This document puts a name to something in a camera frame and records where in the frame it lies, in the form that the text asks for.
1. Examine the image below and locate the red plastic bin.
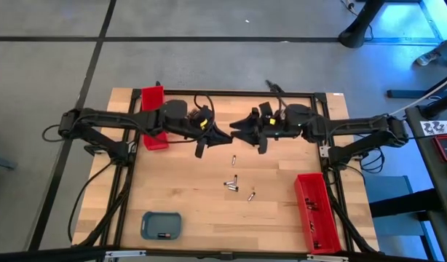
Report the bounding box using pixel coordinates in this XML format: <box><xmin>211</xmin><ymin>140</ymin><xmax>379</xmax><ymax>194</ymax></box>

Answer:
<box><xmin>293</xmin><ymin>172</ymin><xmax>343</xmax><ymax>255</ymax></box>
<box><xmin>141</xmin><ymin>85</ymin><xmax>170</xmax><ymax>151</ymax></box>

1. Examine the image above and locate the dark grey desk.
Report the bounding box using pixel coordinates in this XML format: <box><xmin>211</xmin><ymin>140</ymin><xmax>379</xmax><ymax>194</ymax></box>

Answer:
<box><xmin>405</xmin><ymin>105</ymin><xmax>447</xmax><ymax>262</ymax></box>

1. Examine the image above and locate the black desk foot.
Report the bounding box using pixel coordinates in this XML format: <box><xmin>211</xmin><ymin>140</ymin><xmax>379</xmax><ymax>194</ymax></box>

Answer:
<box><xmin>386</xmin><ymin>71</ymin><xmax>447</xmax><ymax>100</ymax></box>
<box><xmin>368</xmin><ymin>188</ymin><xmax>441</xmax><ymax>221</ymax></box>

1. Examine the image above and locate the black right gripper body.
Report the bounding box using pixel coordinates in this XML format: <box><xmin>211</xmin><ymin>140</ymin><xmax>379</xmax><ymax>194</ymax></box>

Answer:
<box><xmin>261</xmin><ymin>107</ymin><xmax>288</xmax><ymax>141</ymax></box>

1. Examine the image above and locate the white cable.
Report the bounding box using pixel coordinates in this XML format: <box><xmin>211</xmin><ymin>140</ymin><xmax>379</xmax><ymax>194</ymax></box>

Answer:
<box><xmin>390</xmin><ymin>74</ymin><xmax>447</xmax><ymax>116</ymax></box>

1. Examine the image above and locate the black aluminium table frame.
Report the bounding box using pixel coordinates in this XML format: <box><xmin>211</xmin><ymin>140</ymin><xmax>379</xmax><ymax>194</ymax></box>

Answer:
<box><xmin>99</xmin><ymin>88</ymin><xmax>379</xmax><ymax>255</ymax></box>

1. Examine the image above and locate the white fiducial marker sheet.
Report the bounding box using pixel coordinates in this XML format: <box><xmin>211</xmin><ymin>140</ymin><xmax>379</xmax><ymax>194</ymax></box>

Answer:
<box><xmin>419</xmin><ymin>120</ymin><xmax>447</xmax><ymax>137</ymax></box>

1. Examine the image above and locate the teal plastic bin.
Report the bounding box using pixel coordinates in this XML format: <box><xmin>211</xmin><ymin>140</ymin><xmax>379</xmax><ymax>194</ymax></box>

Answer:
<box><xmin>141</xmin><ymin>210</ymin><xmax>183</xmax><ymax>240</ymax></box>

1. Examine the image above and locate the black pedestal stand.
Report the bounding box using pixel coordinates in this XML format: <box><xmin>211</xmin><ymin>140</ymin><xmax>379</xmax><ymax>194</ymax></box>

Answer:
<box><xmin>338</xmin><ymin>0</ymin><xmax>387</xmax><ymax>49</ymax></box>

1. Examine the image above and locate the black cable bundle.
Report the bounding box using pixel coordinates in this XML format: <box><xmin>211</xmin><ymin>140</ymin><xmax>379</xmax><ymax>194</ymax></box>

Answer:
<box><xmin>77</xmin><ymin>163</ymin><xmax>137</xmax><ymax>248</ymax></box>
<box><xmin>325</xmin><ymin>170</ymin><xmax>377</xmax><ymax>255</ymax></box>

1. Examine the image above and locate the black arm base cable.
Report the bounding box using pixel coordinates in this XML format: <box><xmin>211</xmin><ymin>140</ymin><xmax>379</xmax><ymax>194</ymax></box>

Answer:
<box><xmin>41</xmin><ymin>123</ymin><xmax>66</xmax><ymax>143</ymax></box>
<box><xmin>360</xmin><ymin>145</ymin><xmax>387</xmax><ymax>175</ymax></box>

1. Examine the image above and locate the black base beam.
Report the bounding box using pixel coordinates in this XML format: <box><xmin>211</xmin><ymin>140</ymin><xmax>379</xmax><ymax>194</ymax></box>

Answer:
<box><xmin>0</xmin><ymin>245</ymin><xmax>428</xmax><ymax>262</ymax></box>

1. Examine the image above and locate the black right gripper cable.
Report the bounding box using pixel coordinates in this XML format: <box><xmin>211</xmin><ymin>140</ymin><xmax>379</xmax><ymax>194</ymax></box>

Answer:
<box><xmin>274</xmin><ymin>90</ymin><xmax>288</xmax><ymax>112</ymax></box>

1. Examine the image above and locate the thin black cable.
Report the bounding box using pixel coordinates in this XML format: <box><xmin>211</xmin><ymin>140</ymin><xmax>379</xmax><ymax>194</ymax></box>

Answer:
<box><xmin>67</xmin><ymin>162</ymin><xmax>114</xmax><ymax>244</ymax></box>

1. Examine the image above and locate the silver aluminium extrusion bar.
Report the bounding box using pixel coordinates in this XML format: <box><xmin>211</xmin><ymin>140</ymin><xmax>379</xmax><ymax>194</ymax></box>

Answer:
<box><xmin>306</xmin><ymin>253</ymin><xmax>350</xmax><ymax>262</ymax></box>
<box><xmin>104</xmin><ymin>250</ymin><xmax>147</xmax><ymax>258</ymax></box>

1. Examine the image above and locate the black desk leg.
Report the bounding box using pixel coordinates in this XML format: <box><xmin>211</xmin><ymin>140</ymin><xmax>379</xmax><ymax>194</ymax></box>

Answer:
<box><xmin>416</xmin><ymin>92</ymin><xmax>447</xmax><ymax>119</ymax></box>

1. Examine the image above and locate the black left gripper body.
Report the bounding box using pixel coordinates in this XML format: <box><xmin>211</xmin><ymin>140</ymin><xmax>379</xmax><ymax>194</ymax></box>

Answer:
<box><xmin>186</xmin><ymin>105</ymin><xmax>214</xmax><ymax>141</ymax></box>

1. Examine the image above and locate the person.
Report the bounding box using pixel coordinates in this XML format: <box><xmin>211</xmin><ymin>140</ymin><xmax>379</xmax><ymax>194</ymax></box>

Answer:
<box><xmin>415</xmin><ymin>34</ymin><xmax>447</xmax><ymax>71</ymax></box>

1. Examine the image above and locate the grey floor object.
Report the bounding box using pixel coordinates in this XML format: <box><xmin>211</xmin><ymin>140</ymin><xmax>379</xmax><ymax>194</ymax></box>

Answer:
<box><xmin>0</xmin><ymin>154</ymin><xmax>17</xmax><ymax>171</ymax></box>

